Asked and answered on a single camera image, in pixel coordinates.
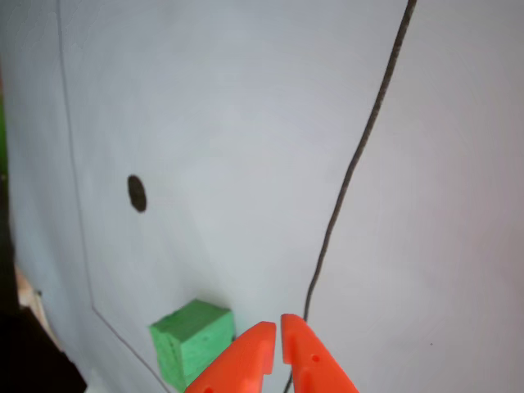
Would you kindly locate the green wooden block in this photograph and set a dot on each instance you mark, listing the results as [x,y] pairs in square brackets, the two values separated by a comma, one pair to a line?
[192,340]

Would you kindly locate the black dot mark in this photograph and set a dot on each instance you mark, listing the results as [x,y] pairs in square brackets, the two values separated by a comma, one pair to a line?
[137,194]

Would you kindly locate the white paper sheet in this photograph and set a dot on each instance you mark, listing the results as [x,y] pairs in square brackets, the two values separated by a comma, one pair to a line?
[409,204]

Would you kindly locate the wooden board edge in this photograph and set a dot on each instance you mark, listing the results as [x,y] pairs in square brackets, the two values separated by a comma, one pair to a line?
[32,303]

